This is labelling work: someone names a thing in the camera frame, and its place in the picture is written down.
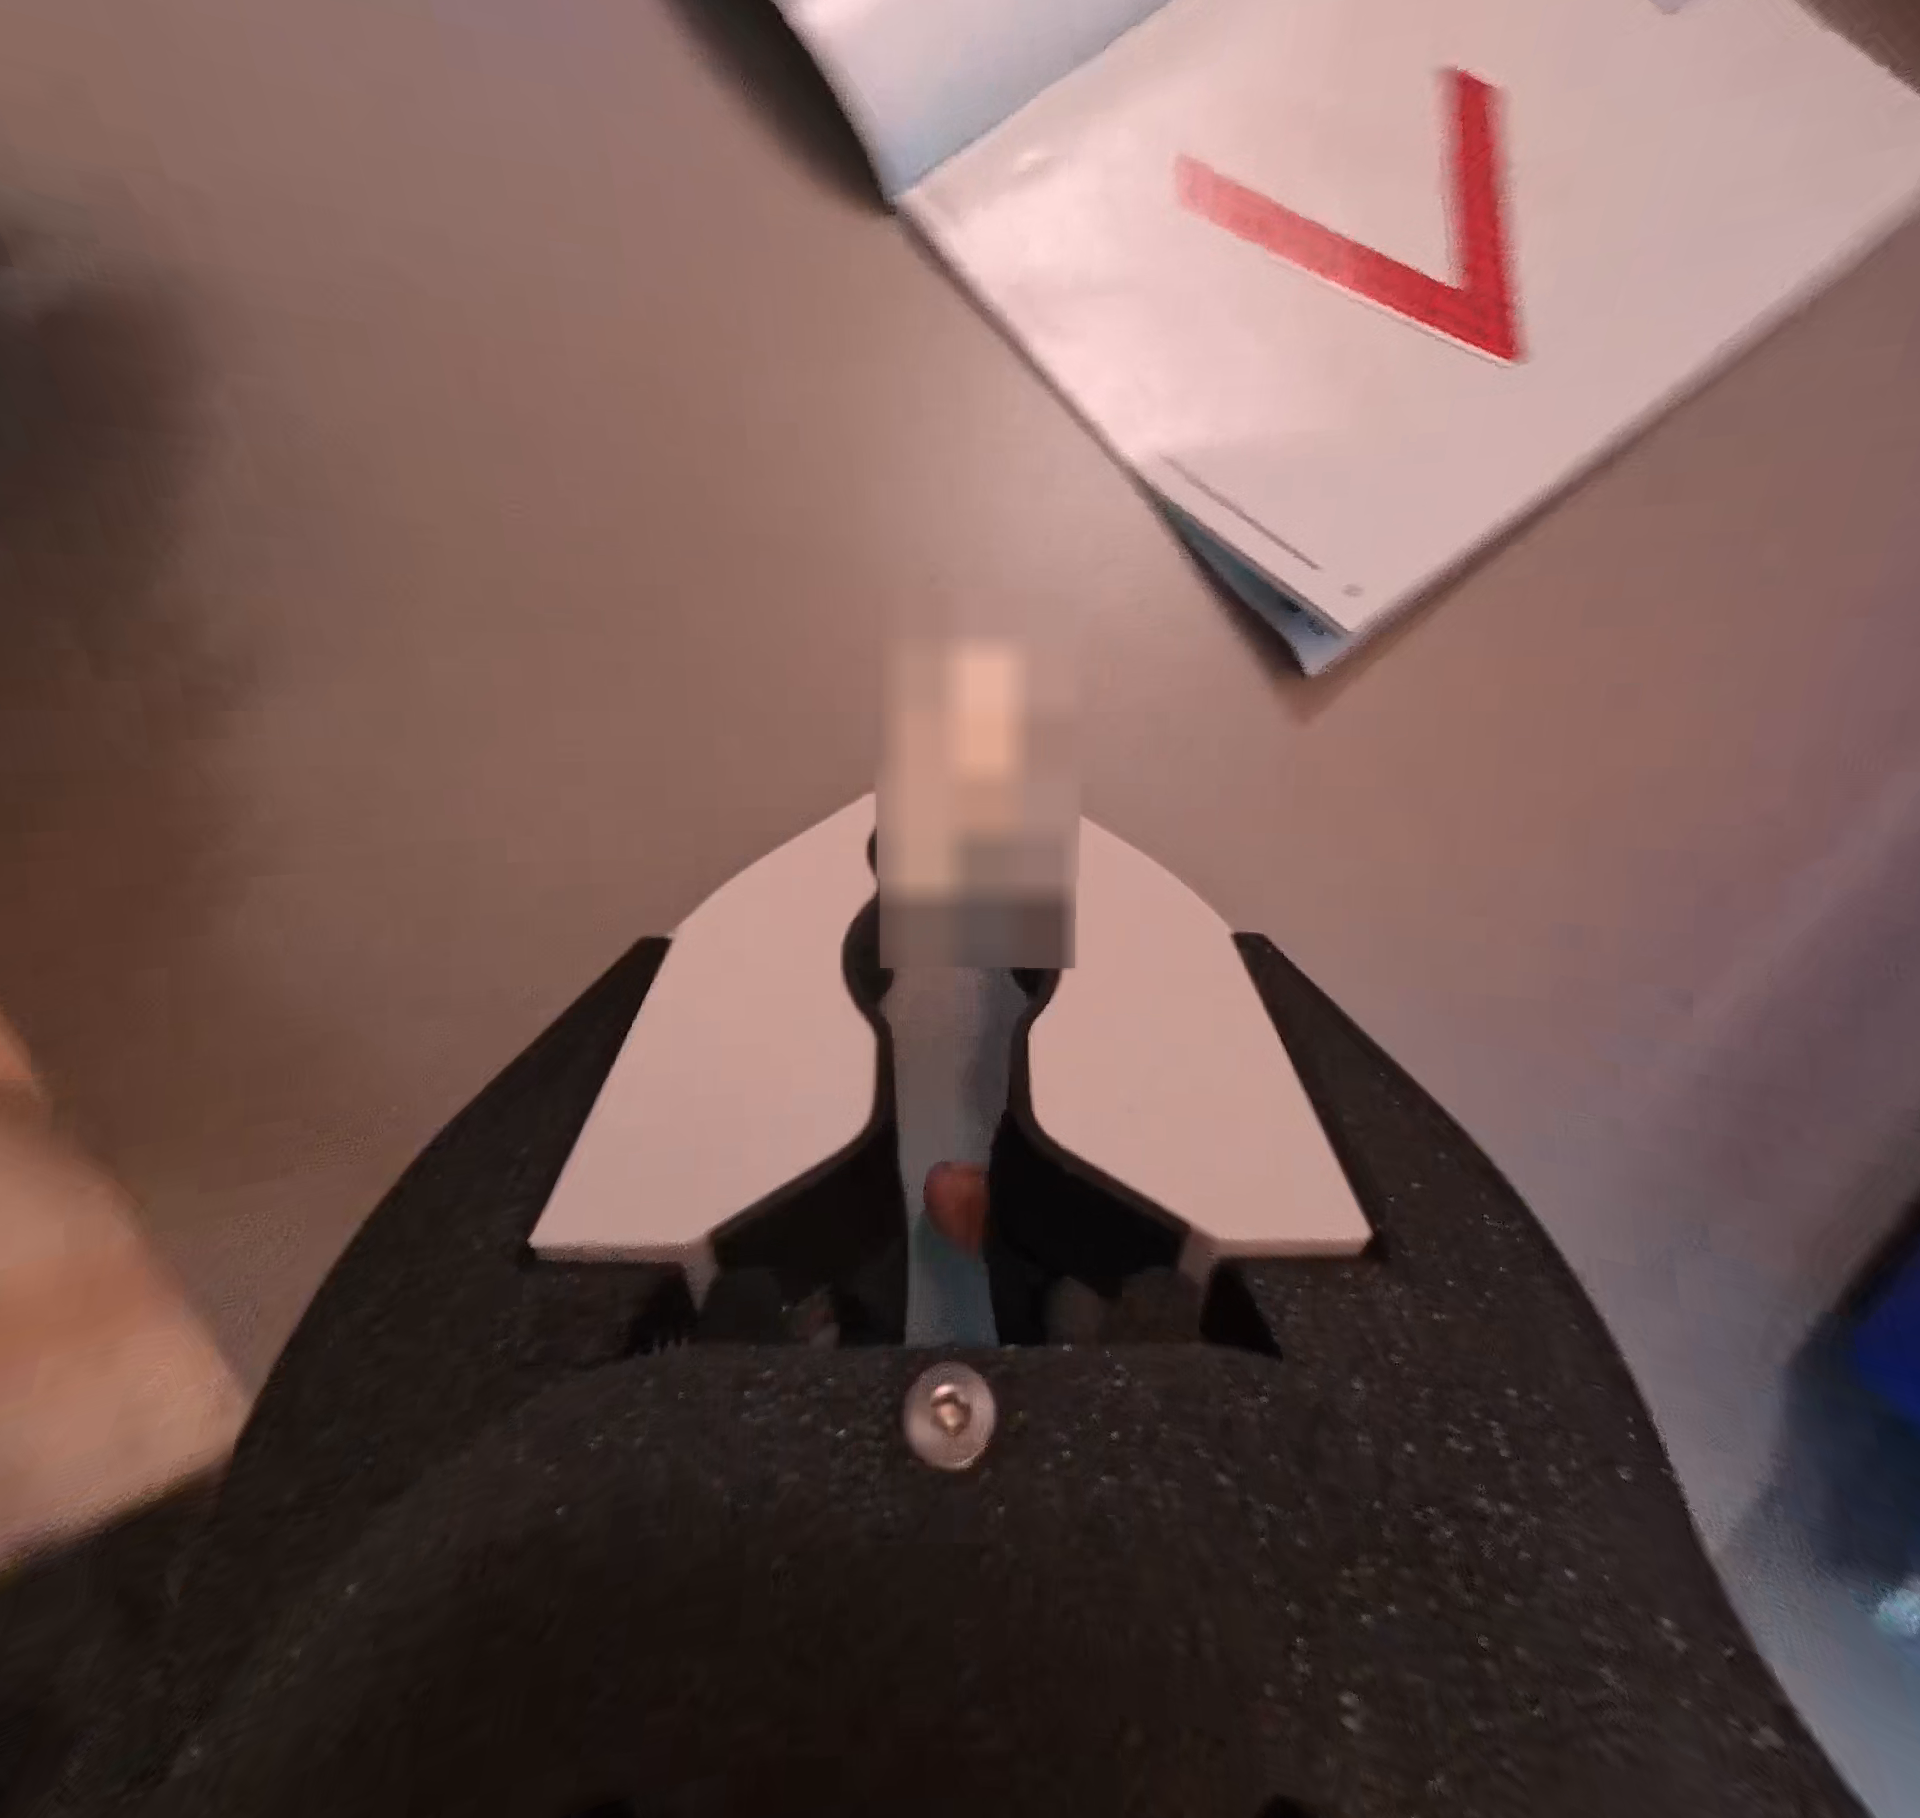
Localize lego instruction booklet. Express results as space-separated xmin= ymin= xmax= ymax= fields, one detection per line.
xmin=659 ymin=0 xmax=1920 ymax=680

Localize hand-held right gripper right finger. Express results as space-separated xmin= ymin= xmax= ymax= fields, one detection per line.
xmin=1013 ymin=812 xmax=1375 ymax=1259

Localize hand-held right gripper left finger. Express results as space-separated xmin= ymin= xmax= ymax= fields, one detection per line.
xmin=531 ymin=795 xmax=905 ymax=1265

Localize person's light trousers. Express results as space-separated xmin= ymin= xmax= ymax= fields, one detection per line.
xmin=0 ymin=1015 xmax=253 ymax=1565

